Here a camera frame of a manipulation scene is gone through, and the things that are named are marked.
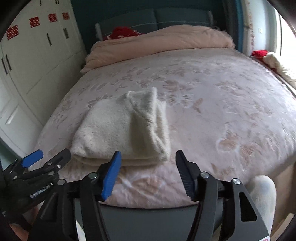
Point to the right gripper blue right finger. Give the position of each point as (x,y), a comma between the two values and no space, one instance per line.
(189,173)

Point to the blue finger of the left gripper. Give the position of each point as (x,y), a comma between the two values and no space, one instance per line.
(32,158)
(58,161)

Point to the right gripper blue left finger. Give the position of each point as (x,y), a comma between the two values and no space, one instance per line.
(110,176)

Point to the cream knit sweater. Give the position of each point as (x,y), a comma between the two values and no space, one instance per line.
(135,124)

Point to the person's left hand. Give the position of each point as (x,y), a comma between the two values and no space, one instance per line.
(22,224)

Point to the pink butterfly bedspread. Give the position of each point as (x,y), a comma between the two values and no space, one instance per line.
(225,111)

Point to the person's light trouser leg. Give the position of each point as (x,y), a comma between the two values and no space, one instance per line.
(263,193)

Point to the white wardrobe with red stickers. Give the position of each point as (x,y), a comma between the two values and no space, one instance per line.
(41,57)

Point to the pink folded duvet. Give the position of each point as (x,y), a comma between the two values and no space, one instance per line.
(177,37)

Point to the red cloth on windowsill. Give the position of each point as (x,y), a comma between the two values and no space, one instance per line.
(260,54)

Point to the red pillow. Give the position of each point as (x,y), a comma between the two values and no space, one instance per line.
(122,32)

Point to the cream fluffy cloth on windowsill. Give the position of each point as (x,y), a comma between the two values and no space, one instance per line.
(284,67)

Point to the teal upholstered headboard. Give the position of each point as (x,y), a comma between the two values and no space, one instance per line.
(97,19)

